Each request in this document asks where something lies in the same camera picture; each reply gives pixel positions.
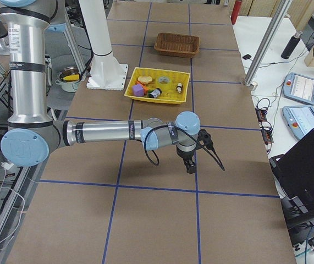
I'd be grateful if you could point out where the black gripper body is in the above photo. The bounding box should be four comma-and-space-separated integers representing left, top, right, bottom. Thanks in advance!
177, 150, 195, 162

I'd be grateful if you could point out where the yellow tape roll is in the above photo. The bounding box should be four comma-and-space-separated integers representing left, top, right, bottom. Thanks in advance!
157, 76, 171, 86

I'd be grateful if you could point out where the yellow plastic basket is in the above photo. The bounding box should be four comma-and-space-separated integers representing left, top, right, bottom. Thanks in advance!
124, 67, 190, 104

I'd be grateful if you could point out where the brown wicker basket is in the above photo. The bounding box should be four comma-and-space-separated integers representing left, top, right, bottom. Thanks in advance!
154, 32, 200, 58

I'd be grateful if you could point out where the panda figurine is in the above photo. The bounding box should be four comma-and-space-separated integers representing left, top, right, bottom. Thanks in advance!
176, 83, 183, 94

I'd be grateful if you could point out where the toy carrot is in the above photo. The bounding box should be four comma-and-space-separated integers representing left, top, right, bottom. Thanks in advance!
135, 81, 149, 94

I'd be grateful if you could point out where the purple cube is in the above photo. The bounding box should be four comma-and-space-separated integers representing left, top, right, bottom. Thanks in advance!
132, 84, 145, 97

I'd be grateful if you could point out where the orange black electronics board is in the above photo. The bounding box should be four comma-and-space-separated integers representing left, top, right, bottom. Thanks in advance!
255, 107, 274, 145

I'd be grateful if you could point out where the toy bread piece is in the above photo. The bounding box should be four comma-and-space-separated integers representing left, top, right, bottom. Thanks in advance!
137, 76, 153, 85

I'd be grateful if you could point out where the black laptop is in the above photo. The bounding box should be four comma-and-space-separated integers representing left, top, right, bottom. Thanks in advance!
269, 128, 314, 229

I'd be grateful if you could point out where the white pillar with base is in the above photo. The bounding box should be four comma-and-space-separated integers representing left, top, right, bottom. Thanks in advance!
79, 0, 128, 91

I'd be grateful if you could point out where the small black device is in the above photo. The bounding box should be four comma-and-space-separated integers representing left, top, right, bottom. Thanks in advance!
242, 54, 251, 60

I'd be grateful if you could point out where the near teach pendant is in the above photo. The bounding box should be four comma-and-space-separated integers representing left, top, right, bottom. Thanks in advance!
282, 106, 314, 140

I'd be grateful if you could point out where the teach pendant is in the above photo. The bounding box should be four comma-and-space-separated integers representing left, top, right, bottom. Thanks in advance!
283, 72, 314, 106
282, 106, 314, 140

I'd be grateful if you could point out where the far teach pendant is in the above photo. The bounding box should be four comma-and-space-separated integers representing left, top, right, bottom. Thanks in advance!
283, 72, 314, 106

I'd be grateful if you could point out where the white pot with corn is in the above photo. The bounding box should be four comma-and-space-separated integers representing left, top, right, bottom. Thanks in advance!
55, 67, 80, 93

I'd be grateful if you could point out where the black water bottle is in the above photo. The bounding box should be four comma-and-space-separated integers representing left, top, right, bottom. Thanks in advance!
280, 31, 302, 59

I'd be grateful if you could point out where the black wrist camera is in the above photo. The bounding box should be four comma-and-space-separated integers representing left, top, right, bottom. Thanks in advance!
197, 129, 214, 150

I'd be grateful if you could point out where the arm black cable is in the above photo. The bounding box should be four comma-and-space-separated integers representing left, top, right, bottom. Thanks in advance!
140, 124, 225, 171

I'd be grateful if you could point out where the aluminium frame post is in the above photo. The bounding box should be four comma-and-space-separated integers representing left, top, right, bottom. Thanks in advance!
243, 0, 292, 91

